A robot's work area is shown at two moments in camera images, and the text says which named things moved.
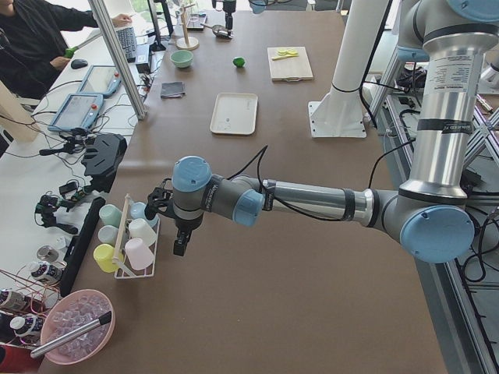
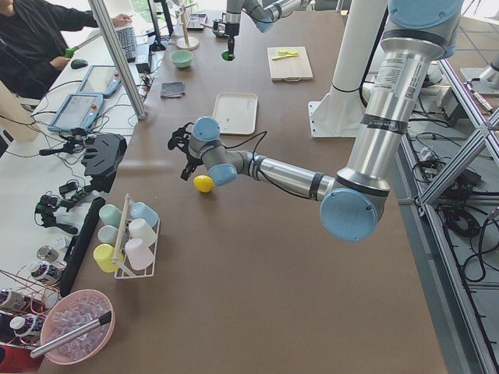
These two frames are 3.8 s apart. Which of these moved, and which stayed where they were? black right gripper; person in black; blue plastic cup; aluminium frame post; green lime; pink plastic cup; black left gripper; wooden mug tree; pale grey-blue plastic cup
Moved: green lime; black left gripper; black right gripper
Stayed: wooden mug tree; person in black; pink plastic cup; aluminium frame post; blue plastic cup; pale grey-blue plastic cup
